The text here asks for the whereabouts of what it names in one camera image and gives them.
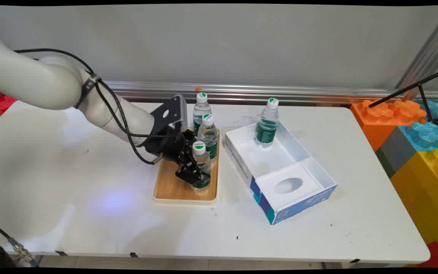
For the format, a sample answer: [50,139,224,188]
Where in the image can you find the large orange toy block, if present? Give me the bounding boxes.
[350,99,427,153]

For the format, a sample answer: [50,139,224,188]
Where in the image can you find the large red toy block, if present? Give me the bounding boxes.
[416,240,438,269]

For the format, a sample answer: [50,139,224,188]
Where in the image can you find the wooden tray cream rim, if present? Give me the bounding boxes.
[152,127,220,205]

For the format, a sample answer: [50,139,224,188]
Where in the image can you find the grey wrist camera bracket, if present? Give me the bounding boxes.
[150,94,188,134]

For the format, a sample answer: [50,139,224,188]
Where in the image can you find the black cable metal connector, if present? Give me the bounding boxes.
[0,218,40,268]

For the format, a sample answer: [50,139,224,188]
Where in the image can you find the black tripod stand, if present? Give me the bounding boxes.
[368,66,438,128]

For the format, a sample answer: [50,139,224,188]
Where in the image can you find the black cable strap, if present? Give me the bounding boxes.
[75,74,102,110]

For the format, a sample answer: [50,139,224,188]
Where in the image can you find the white blue cardboard box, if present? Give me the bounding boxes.
[224,121,338,226]

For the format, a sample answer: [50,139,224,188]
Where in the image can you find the large yellow toy block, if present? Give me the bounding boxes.
[390,148,438,264]

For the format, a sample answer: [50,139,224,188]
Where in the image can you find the aluminium wall rail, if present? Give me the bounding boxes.
[103,80,438,103]

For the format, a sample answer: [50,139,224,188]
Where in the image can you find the grey toy block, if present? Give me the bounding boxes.
[375,126,418,179]

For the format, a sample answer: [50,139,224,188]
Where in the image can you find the aluminium corner post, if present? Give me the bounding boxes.
[395,5,438,92]

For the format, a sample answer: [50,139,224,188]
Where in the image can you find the clear water bottle green label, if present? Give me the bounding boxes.
[255,98,280,149]
[193,92,212,134]
[190,140,212,192]
[197,113,219,160]

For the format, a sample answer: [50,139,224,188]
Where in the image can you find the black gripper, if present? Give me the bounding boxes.
[142,129,211,188]

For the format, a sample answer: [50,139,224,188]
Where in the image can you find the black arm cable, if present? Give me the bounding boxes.
[14,48,179,166]

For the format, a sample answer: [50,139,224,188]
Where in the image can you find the light blue toy block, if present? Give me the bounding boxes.
[398,100,438,153]

